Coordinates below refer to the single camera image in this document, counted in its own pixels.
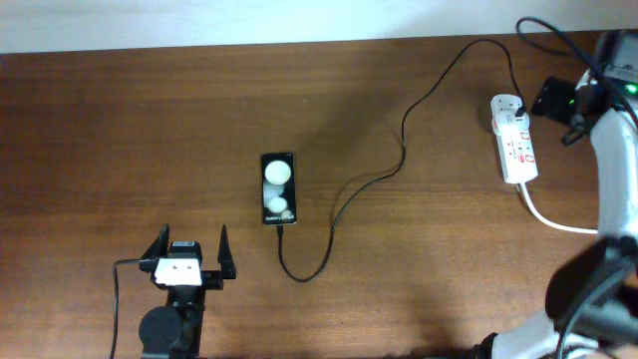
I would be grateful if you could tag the white USB charger plug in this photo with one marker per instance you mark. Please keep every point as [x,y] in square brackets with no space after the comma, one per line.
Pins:
[508,114]

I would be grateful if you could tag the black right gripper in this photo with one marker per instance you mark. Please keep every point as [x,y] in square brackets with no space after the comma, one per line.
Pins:
[553,93]

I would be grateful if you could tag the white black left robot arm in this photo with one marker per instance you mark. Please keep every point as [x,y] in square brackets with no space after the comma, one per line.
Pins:
[173,330]

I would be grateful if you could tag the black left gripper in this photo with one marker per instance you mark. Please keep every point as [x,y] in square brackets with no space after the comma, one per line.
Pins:
[213,278]

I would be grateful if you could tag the black smartphone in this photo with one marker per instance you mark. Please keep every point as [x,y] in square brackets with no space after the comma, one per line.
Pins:
[279,206]

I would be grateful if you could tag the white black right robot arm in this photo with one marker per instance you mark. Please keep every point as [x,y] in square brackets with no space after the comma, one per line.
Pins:
[589,306]

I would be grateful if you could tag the white power strip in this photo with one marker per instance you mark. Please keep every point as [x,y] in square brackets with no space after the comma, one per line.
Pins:
[517,158]

